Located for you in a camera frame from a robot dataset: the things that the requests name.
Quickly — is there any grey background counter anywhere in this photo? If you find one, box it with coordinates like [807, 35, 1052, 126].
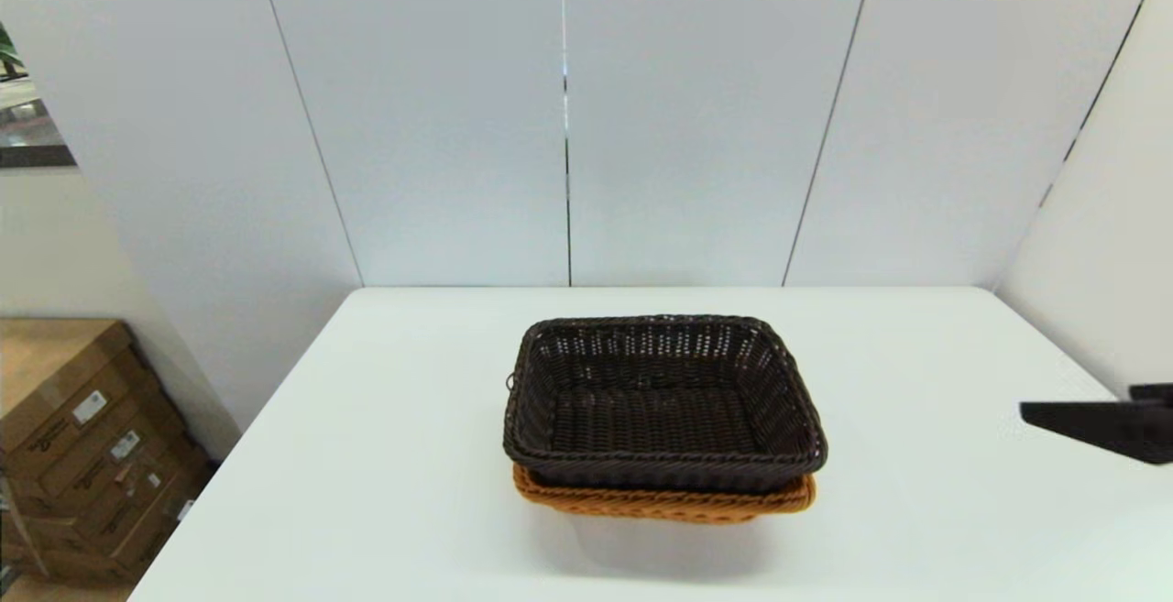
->
[0, 80, 79, 170]

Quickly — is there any dark brown wicker basket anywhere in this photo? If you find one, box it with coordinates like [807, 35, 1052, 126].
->
[502, 314, 828, 493]

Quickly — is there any orange wicker basket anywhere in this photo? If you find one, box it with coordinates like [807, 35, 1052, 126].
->
[513, 465, 817, 525]

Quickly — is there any brown cardboard box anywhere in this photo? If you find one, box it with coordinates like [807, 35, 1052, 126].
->
[0, 428, 210, 566]
[0, 391, 192, 520]
[0, 318, 166, 475]
[0, 460, 218, 585]

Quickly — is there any green potted plant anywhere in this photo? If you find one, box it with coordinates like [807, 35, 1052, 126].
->
[0, 20, 27, 82]

